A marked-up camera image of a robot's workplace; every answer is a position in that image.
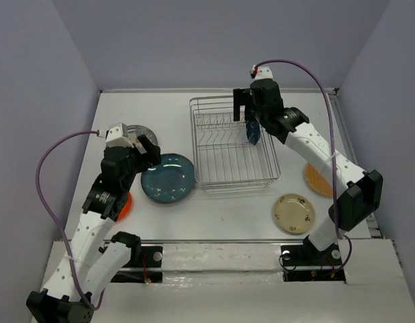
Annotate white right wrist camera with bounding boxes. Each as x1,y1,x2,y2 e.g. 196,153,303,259
250,66,274,80

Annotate grey deer pattern plate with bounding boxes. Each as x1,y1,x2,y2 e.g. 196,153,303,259
127,124,158,147

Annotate purple camera cable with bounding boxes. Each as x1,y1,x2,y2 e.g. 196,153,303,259
249,59,352,270
36,129,109,310

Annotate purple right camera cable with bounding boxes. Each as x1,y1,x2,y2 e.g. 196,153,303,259
249,59,352,270

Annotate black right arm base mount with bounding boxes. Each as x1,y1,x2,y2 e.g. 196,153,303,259
278,236,346,283

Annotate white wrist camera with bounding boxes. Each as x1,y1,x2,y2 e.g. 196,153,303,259
250,66,274,80
105,122,135,148

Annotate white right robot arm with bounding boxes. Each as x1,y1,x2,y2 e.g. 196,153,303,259
232,79,383,264

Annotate dark blue leaf plate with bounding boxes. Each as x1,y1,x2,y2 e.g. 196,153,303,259
245,118,261,145

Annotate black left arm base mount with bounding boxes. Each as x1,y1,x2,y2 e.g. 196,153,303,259
111,245,163,285

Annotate orange plate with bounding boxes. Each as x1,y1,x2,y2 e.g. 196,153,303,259
117,192,133,221

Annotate cream floral plate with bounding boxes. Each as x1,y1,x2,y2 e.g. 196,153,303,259
273,193,316,235

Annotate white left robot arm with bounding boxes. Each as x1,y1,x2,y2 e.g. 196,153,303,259
26,130,161,322

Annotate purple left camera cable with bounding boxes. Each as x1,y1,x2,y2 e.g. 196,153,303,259
36,129,109,310

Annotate teal blossom round plate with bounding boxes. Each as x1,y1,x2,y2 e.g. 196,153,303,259
140,153,196,204

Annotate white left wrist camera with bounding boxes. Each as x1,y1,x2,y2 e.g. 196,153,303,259
105,122,135,148

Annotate wire metal dish rack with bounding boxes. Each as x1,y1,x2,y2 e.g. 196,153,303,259
189,96,280,192

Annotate woven tan round plate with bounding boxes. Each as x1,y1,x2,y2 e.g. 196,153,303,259
304,163,333,198

